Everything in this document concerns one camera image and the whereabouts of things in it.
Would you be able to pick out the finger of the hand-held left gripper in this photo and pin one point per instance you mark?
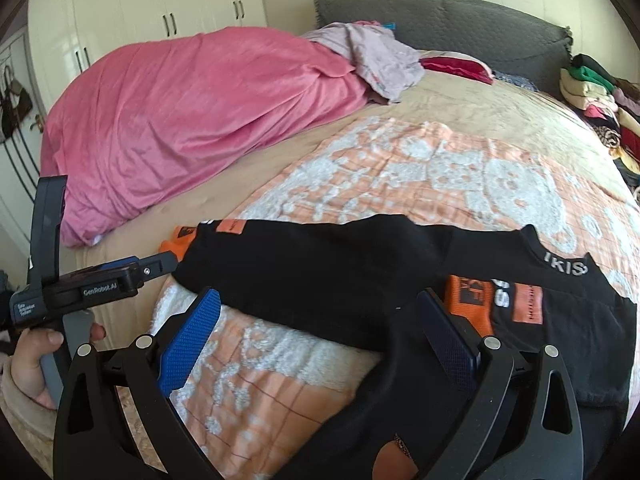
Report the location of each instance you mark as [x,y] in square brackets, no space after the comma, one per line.
[120,262]
[160,265]

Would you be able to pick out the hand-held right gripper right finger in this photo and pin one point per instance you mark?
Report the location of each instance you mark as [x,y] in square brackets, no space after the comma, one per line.
[445,335]

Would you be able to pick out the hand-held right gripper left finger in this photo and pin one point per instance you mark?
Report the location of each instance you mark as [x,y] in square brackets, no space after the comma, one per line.
[190,335]

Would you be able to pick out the black sweatshirt with orange patches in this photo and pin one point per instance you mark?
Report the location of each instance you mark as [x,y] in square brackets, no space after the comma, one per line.
[325,270]

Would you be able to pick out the pile of folded clothes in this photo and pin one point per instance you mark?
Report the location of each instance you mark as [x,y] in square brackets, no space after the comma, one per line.
[585,90]

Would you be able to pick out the person's left hand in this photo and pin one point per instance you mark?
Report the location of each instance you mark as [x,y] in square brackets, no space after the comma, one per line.
[30,365]

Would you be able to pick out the person's right hand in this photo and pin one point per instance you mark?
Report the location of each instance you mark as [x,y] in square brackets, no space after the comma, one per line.
[400,465]

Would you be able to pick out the white door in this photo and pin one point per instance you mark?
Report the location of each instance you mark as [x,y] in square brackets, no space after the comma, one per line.
[20,185]

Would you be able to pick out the pink duvet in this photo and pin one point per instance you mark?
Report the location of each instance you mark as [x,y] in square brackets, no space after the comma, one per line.
[175,110]

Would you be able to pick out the orange and white blanket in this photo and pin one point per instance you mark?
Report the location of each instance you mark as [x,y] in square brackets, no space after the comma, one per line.
[400,170]

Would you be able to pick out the brown handbag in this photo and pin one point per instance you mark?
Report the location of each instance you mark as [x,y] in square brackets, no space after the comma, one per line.
[15,110]

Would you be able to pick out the beige bedsheet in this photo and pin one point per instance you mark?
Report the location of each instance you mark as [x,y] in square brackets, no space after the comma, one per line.
[475,105]

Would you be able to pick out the white wardrobe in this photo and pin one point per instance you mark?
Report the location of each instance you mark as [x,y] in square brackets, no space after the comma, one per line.
[125,0]

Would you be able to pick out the dark patterned pillow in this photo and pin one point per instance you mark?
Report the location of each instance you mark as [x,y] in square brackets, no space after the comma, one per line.
[515,81]

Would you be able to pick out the red cloth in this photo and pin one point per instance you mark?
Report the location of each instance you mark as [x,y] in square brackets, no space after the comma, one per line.
[450,65]

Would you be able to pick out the lilac crumpled garment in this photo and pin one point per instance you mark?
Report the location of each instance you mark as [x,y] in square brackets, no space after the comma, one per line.
[380,55]

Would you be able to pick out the grey padded headboard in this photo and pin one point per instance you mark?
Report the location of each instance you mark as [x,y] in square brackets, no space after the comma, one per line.
[450,25]

